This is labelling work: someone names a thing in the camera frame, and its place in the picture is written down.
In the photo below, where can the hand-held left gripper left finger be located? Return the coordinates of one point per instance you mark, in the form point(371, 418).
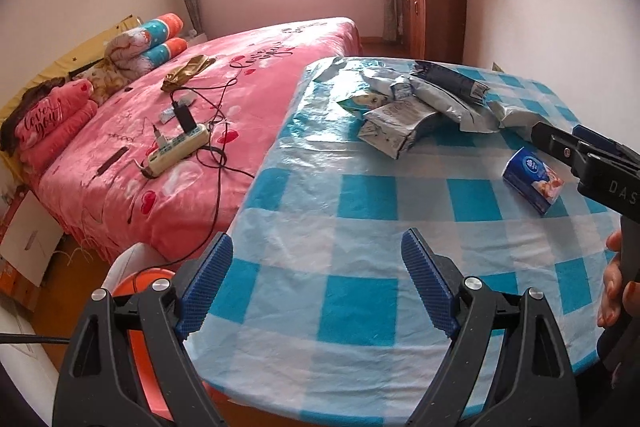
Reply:
point(205, 287)

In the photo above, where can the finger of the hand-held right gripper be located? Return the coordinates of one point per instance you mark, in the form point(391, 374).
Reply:
point(600, 139)
point(555, 139)

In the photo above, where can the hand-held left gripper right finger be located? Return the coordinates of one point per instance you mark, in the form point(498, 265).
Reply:
point(425, 277)

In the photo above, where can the blue tissue pack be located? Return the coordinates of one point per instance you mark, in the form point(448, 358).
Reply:
point(530, 177)

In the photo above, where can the orange plastic bucket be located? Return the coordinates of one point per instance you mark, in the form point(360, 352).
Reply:
point(142, 282)

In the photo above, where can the large silver foil packet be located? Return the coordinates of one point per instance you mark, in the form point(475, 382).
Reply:
point(450, 109)

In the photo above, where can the rectangular silver snack packet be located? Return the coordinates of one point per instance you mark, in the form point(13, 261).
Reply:
point(387, 129)

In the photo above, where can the silver blue packet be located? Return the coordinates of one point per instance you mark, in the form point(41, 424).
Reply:
point(382, 79)

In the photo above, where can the cartoon print snack packet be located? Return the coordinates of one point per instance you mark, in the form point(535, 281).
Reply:
point(362, 101)

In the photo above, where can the person's right hand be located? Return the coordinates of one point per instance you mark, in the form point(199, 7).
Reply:
point(612, 287)

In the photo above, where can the blue white checkered tablecloth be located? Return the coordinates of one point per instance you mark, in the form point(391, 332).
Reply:
point(350, 207)

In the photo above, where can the bed with pink bedspread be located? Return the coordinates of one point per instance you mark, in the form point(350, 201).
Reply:
point(115, 202)

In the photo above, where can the cream power strip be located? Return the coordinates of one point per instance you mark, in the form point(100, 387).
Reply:
point(177, 152)

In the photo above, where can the white plug adapter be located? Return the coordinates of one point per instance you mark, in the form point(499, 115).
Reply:
point(160, 138)

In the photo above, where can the black flat strip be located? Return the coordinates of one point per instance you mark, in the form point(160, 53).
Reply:
point(113, 159)

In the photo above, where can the black charger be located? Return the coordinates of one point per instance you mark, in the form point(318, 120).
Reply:
point(185, 119)

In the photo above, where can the wooden cabinet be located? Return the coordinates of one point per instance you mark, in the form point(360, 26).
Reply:
point(440, 7)

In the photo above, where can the orange cardboard box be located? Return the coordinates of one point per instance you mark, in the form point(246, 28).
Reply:
point(15, 279)

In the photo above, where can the red orange box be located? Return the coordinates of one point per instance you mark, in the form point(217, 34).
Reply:
point(10, 202)

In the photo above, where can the gold cloth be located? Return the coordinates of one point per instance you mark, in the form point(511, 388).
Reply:
point(185, 72)

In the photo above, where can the beige floral quilt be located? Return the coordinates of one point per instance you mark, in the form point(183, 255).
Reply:
point(107, 82)

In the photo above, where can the pink folded blanket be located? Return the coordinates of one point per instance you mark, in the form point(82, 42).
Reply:
point(55, 112)

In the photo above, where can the teal orange bolster pillow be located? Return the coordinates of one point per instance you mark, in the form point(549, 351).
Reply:
point(165, 24)
point(167, 49)

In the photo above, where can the white pink floral quilt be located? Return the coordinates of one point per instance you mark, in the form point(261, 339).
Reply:
point(127, 49)

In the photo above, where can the brown fuzzy cloth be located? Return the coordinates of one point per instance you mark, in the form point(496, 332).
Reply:
point(30, 94)

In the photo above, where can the yellow headboard mat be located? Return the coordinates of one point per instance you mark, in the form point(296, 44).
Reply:
point(60, 62)

